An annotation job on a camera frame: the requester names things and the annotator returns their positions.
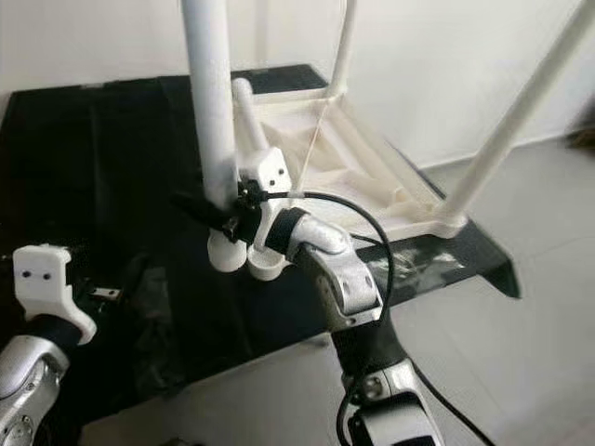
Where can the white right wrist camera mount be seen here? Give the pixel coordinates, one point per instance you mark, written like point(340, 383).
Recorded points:
point(274, 172)

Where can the white plastic children table top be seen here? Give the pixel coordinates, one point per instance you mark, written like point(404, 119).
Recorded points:
point(363, 158)

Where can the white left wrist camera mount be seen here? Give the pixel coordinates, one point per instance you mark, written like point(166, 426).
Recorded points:
point(46, 274)

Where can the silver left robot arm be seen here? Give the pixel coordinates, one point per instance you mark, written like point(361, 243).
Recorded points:
point(28, 381)

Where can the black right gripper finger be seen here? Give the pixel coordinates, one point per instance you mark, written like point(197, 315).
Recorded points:
point(203, 211)

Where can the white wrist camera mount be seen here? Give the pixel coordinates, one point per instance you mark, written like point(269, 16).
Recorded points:
point(46, 274)
point(274, 172)

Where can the black tablecloth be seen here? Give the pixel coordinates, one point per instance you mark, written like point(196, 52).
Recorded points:
point(102, 158)

